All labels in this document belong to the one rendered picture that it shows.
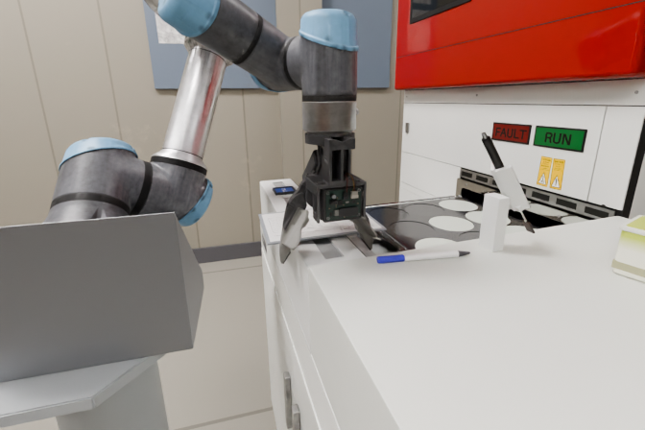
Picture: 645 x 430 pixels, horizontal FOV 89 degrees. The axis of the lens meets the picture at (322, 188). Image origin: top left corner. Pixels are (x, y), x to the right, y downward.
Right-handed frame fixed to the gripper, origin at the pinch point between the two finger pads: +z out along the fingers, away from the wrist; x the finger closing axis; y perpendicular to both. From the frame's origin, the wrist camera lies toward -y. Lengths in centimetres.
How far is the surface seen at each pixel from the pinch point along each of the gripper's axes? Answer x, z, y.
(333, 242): 1.6, -1.6, -1.1
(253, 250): 3, 90, -195
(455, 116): 58, -19, -43
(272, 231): -7.7, -2.5, -6.8
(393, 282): 4.3, -2.1, 13.9
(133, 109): -66, -19, -200
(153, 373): -30.3, 23.0, -9.2
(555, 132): 57, -17, -9
